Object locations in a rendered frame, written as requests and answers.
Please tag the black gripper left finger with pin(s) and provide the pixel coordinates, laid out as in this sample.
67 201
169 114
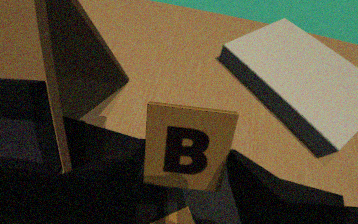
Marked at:
96 193

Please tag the tan letter tile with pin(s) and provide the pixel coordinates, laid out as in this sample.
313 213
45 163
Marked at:
187 146
182 216

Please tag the tan cardboard board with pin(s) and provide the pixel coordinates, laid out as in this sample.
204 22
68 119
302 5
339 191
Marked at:
41 40

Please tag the beige flat rectangular slab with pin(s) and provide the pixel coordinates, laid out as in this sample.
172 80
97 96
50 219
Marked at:
312 88

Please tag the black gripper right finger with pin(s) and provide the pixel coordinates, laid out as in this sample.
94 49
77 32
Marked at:
262 198

